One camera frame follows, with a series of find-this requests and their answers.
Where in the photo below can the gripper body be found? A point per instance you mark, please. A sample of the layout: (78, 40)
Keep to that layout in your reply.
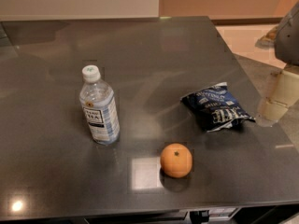
(288, 39)

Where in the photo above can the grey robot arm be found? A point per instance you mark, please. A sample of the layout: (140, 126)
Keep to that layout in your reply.
(286, 44)

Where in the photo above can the blue chip bag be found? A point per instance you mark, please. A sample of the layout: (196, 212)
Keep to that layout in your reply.
(215, 108)

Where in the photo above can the orange fruit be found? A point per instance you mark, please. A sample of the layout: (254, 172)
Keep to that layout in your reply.
(176, 160)

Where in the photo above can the clear tea water bottle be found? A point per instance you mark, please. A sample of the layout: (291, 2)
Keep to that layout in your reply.
(98, 104)

